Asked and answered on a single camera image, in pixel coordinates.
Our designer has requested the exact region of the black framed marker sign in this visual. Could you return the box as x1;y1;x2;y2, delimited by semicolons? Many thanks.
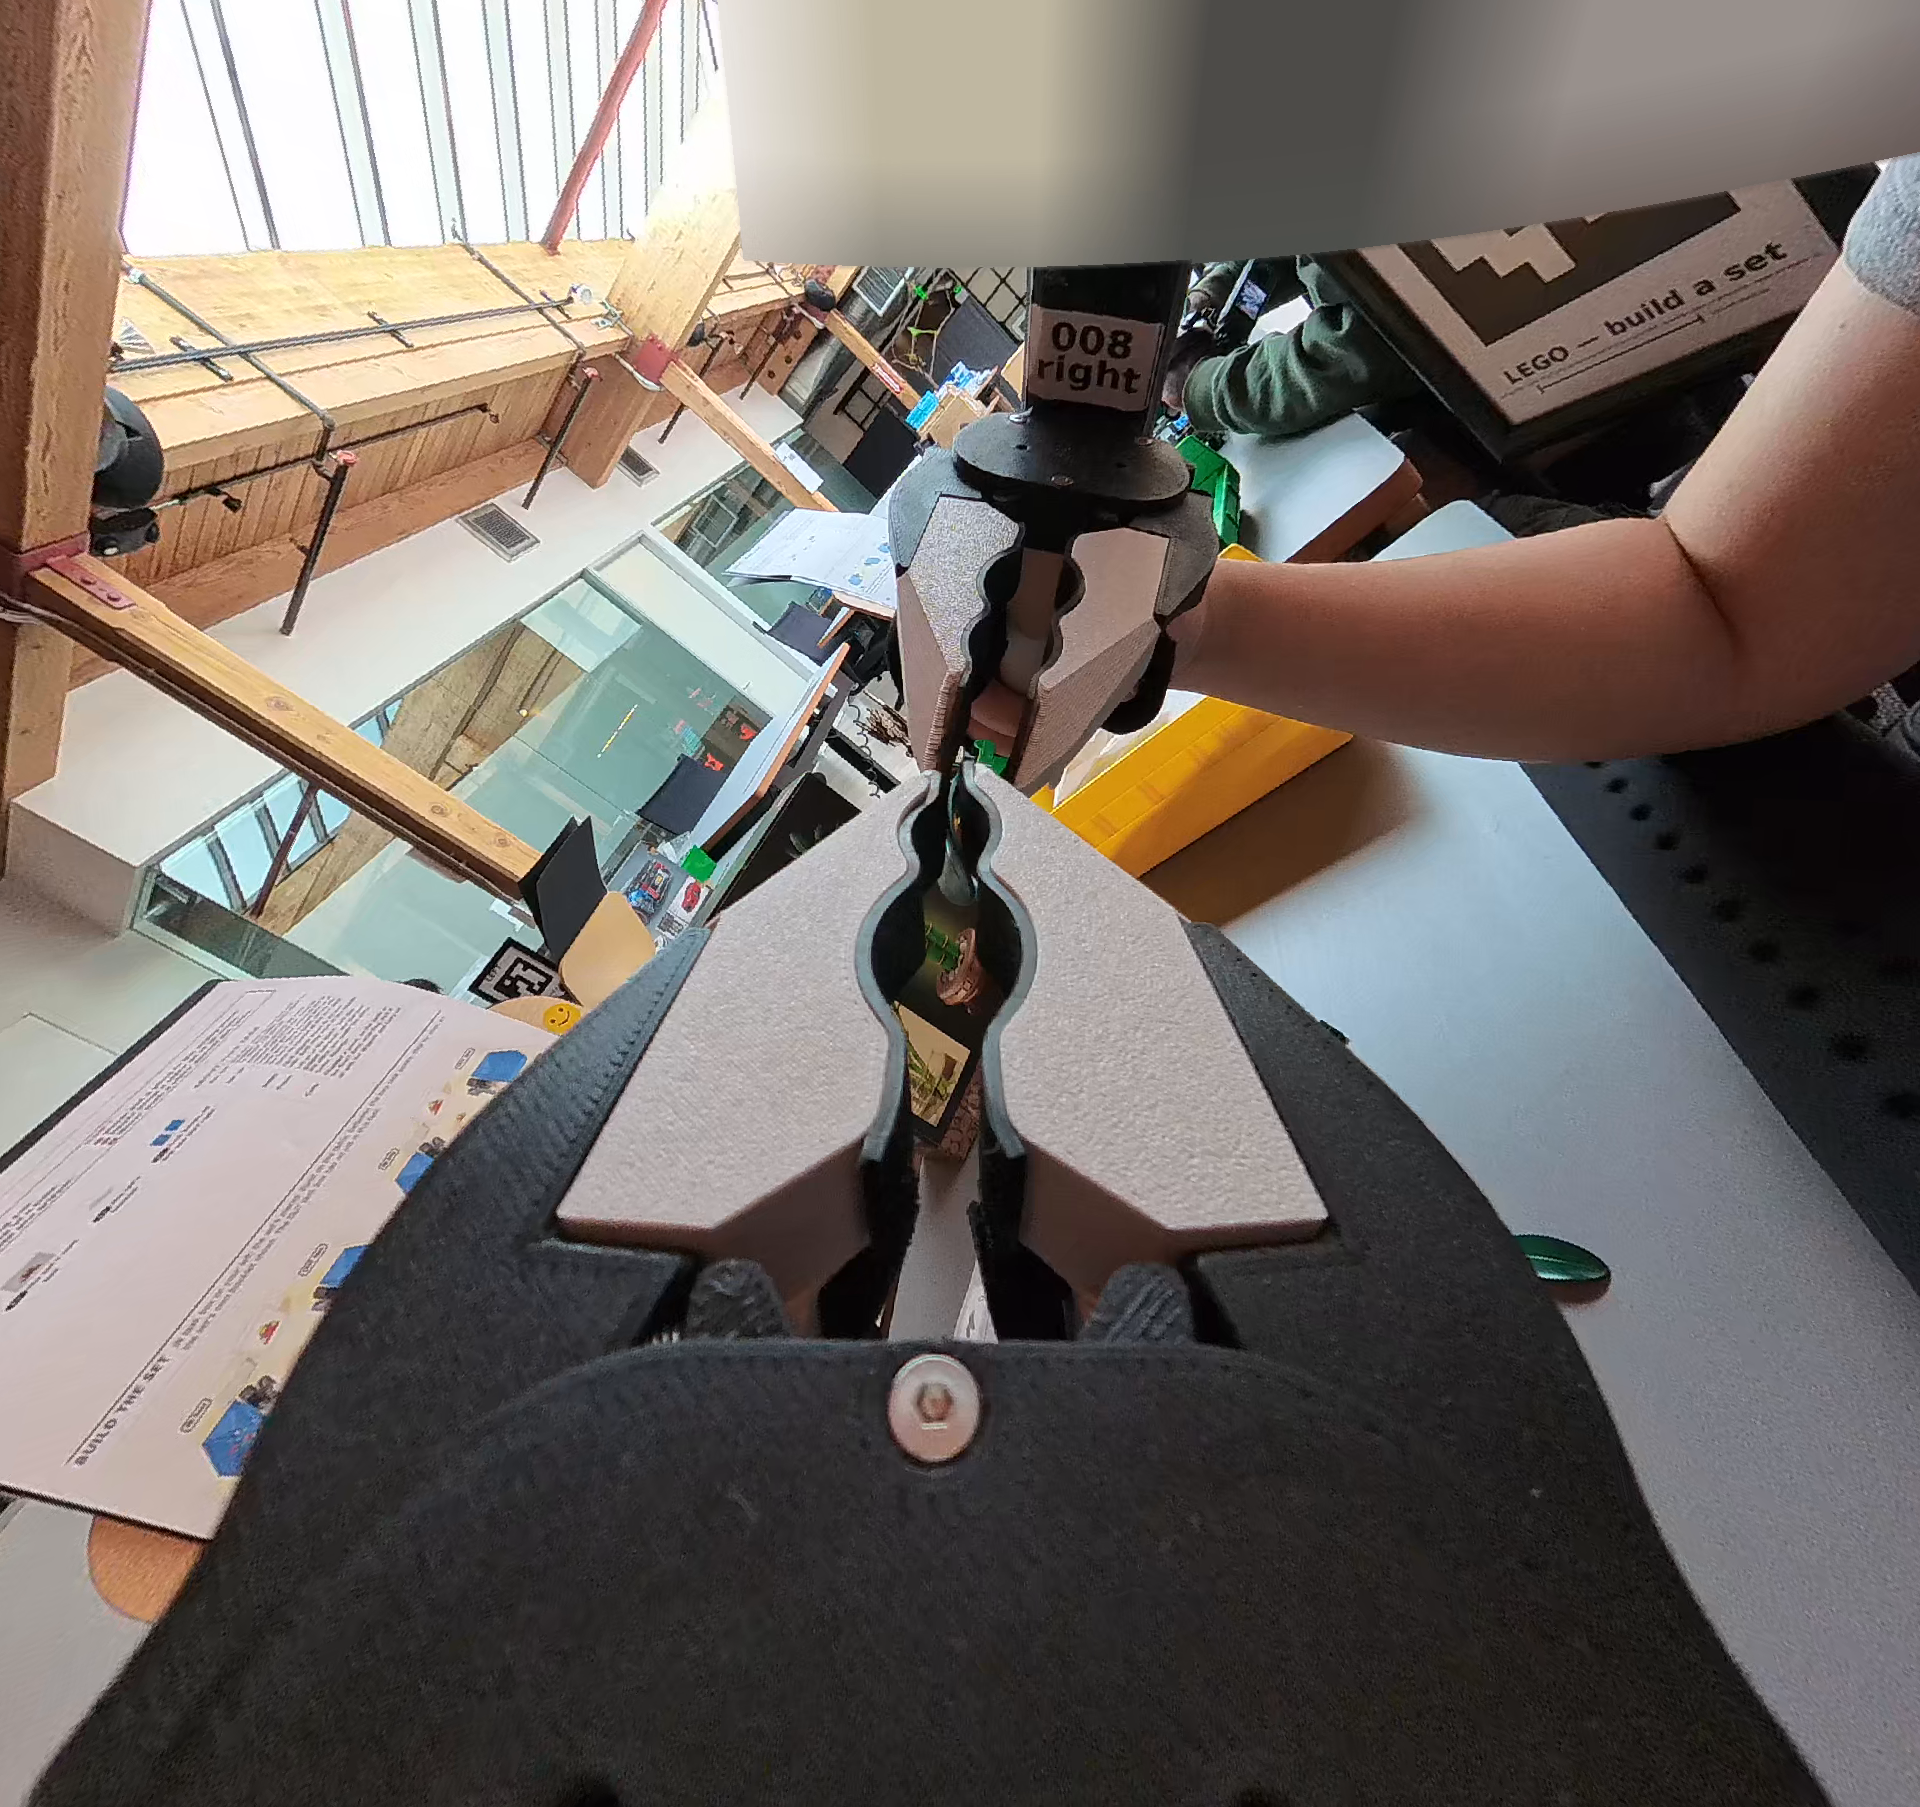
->
1349;179;1850;455

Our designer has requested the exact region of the black lego set box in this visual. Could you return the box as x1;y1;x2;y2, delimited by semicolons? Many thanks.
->
886;895;1030;1168

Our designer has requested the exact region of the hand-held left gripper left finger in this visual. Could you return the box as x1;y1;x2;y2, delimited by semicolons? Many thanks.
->
556;768;963;1340

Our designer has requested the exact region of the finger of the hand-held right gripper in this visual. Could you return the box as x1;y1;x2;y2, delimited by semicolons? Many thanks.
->
1001;526;1183;791
891;491;1029;776

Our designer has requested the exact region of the white desk with wood edge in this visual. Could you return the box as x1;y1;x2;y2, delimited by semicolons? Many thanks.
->
1222;404;1426;563

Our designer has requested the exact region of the green plastic bin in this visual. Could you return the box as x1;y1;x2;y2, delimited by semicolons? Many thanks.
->
1170;433;1247;550

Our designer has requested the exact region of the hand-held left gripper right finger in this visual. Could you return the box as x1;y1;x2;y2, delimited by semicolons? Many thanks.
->
960;766;1334;1340

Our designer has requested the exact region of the black ceiling-mounted device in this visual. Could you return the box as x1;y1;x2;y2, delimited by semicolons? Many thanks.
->
87;389;167;559

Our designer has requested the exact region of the black perforated pad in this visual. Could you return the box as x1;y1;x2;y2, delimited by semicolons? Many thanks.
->
1517;717;1920;1246

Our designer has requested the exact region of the printed instruction sheet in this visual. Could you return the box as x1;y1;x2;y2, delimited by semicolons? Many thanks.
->
0;979;561;1538

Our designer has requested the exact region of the person's right forearm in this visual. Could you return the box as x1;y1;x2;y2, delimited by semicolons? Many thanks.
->
1192;248;1920;762

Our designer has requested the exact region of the yellow plastic bin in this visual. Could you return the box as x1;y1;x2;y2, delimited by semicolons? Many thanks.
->
1049;688;1355;878

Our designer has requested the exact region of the grey printed t-shirt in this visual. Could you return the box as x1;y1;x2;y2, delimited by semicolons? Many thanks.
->
1842;153;1920;324

